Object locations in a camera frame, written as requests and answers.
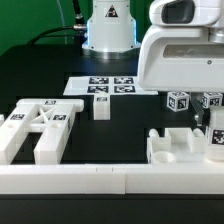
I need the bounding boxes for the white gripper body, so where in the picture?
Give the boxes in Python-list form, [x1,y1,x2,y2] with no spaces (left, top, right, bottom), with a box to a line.
[137,0,224,92]

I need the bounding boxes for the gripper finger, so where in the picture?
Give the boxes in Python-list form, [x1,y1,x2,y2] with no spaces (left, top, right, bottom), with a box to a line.
[190,92,204,126]

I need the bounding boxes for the white chair seat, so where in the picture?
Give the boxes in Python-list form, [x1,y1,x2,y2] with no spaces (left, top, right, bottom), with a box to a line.
[146,128,207,164]

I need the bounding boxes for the marker cube right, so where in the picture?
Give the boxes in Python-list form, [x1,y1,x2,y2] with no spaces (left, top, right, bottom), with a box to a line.
[201,92,223,108]

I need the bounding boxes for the marker cube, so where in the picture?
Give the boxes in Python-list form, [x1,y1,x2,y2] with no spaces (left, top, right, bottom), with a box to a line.
[167,92,189,112]
[201,92,223,108]

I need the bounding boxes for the marker cube left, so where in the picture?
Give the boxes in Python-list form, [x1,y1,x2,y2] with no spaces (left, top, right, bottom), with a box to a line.
[167,92,189,112]

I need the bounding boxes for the white front fence bar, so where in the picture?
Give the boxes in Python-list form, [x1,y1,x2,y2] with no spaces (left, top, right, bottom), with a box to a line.
[0,164,224,194]

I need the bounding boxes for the white part at left edge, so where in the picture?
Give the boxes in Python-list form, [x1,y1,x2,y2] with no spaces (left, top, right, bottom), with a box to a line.
[0,114,5,127]

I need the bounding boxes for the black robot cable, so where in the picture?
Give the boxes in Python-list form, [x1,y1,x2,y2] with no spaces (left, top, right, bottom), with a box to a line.
[26,0,88,46]

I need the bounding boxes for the white marker base plate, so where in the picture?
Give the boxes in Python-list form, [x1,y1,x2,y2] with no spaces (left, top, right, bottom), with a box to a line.
[63,76,158,96]

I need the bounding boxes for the white chair back frame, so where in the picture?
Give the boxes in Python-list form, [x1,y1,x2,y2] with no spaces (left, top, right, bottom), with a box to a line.
[0,99,84,165]

